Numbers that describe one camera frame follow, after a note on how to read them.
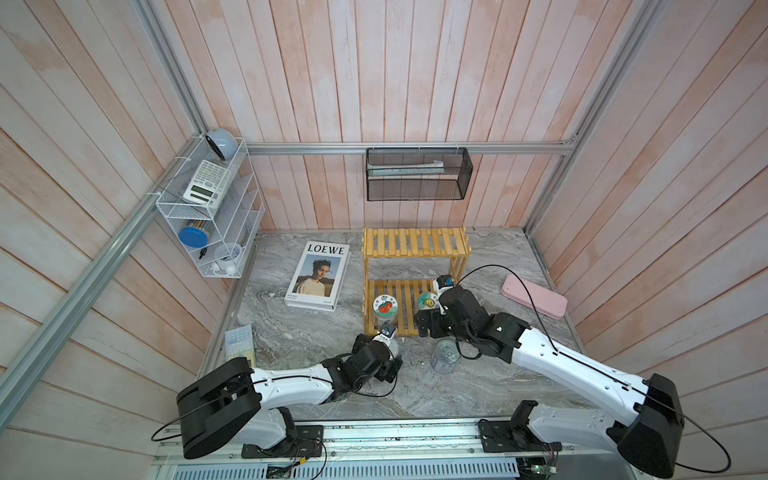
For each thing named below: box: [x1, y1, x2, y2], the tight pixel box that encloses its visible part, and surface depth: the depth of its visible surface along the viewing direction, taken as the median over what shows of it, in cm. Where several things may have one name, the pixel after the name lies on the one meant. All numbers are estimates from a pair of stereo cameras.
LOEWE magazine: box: [284, 241, 351, 312], surface depth 103 cm
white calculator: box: [182, 159, 232, 209], surface depth 77 cm
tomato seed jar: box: [372, 294, 399, 327], surface depth 88 cm
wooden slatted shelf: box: [362, 226, 472, 336], surface depth 84 cm
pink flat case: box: [501, 274, 568, 319], surface depth 102 cm
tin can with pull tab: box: [431, 338, 461, 375], surface depth 83 cm
